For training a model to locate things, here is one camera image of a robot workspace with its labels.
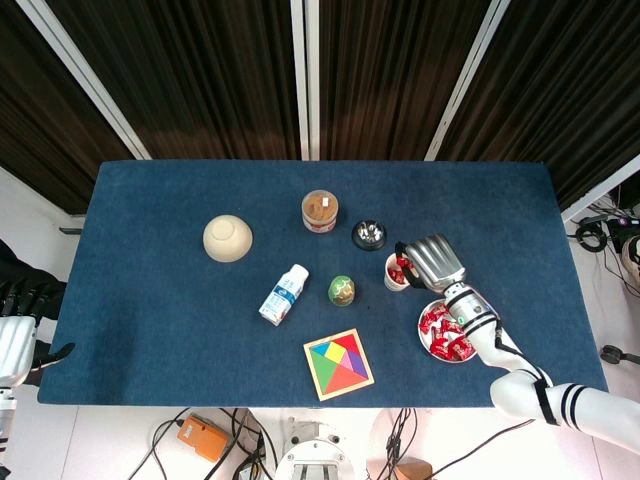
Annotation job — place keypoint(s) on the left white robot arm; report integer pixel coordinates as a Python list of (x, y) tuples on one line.
[(5, 400)]

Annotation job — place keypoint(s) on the brown round object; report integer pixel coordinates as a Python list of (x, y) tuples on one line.
[(414, 471)]

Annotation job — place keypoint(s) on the white grey robot torso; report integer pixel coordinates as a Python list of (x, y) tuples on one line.
[(312, 455)]

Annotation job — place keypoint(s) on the green gold nesting doll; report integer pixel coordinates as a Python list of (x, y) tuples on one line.
[(342, 290)]

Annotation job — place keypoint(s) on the green tangram triangle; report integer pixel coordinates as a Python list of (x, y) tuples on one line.
[(322, 367)]

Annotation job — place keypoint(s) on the white blue milk carton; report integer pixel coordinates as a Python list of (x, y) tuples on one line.
[(282, 297)]

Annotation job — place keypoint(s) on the red tangram triangle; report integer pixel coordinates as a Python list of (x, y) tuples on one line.
[(351, 342)]

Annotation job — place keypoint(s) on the yellow tangram square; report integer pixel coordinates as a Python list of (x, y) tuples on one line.
[(335, 351)]

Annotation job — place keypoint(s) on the beige upturned bowl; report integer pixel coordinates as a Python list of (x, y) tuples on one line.
[(227, 237)]

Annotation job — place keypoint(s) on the orange tangram triangle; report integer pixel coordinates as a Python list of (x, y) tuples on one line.
[(345, 377)]

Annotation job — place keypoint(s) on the red candy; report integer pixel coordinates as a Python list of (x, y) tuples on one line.
[(404, 264), (426, 324), (462, 341), (462, 352), (397, 277), (450, 328), (436, 313), (441, 348)]

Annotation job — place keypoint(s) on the silver metal plate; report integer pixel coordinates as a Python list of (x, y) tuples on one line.
[(425, 342)]

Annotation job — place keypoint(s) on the orange box device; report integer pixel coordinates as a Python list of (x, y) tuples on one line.
[(202, 437)]

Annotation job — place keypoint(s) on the black equipment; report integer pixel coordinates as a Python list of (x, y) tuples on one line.
[(625, 235)]

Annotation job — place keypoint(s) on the silver service bell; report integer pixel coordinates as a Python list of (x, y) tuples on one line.
[(369, 235)]

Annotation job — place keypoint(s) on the white frame post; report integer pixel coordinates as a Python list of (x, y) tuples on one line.
[(314, 75), (600, 192), (467, 75), (299, 75), (82, 75)]

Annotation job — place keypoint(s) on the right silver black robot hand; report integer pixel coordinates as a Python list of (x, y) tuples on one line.
[(435, 260)]

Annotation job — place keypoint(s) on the pink tangram triangle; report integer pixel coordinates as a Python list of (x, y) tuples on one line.
[(346, 359)]

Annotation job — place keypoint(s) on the dark brown curtain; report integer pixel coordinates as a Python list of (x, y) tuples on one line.
[(390, 75), (200, 75), (40, 125), (575, 100)]

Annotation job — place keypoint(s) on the cyan tangram triangle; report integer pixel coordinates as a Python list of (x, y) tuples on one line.
[(321, 348)]

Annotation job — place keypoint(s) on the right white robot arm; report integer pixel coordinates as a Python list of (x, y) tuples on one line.
[(480, 340)]

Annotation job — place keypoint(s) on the black caster foot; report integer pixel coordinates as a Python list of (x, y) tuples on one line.
[(612, 354)]

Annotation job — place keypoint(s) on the blue velvet tablecloth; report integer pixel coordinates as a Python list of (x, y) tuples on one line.
[(150, 300)]

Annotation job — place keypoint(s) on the wooden tangram tray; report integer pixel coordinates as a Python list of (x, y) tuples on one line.
[(313, 371)]

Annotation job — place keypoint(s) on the purple tangram parallelogram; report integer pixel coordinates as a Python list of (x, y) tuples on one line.
[(358, 362)]

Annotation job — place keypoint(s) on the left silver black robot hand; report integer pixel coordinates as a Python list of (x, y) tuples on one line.
[(15, 350)]

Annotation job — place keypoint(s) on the white paper cup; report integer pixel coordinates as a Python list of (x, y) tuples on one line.
[(395, 287)]

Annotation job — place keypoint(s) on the clear plastic snack jar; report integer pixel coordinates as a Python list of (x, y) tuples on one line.
[(320, 210)]

